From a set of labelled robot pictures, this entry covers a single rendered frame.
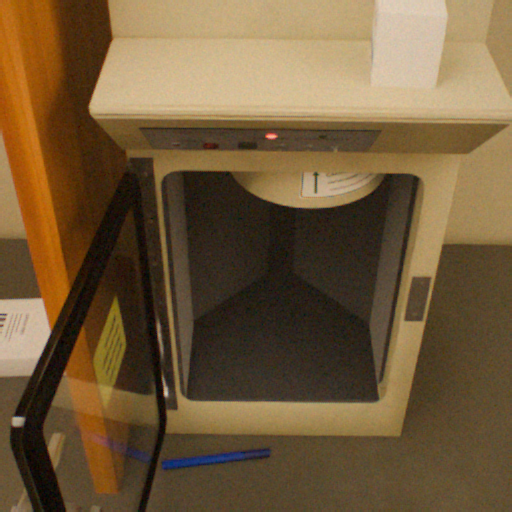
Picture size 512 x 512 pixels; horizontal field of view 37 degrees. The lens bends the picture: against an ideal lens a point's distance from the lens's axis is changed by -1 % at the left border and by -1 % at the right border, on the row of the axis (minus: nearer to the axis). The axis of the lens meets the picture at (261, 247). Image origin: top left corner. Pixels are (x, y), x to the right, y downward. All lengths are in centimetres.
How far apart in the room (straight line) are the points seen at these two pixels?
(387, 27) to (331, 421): 59
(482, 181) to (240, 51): 76
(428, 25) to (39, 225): 37
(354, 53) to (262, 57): 8
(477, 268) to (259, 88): 80
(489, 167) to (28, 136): 86
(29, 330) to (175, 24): 62
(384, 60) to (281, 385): 53
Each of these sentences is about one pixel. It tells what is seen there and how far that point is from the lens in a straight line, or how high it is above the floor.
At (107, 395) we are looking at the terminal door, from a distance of 72.
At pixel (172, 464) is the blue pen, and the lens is 103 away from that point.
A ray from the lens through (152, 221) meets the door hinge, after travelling 79.
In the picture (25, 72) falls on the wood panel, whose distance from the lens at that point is 62.
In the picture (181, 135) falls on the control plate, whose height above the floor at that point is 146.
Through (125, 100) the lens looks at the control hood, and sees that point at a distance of 59.
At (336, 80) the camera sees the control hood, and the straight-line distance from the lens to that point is 62.
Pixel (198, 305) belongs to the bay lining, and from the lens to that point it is 108.
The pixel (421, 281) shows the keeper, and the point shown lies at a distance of 86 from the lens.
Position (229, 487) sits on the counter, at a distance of 102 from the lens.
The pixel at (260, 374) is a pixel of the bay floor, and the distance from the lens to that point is 102.
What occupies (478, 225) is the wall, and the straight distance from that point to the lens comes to 140.
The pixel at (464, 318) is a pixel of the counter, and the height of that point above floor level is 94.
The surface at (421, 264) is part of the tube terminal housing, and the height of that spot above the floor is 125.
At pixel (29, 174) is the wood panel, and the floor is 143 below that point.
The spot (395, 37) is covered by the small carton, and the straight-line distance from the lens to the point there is 60.
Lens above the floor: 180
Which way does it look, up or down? 41 degrees down
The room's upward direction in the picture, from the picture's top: 1 degrees clockwise
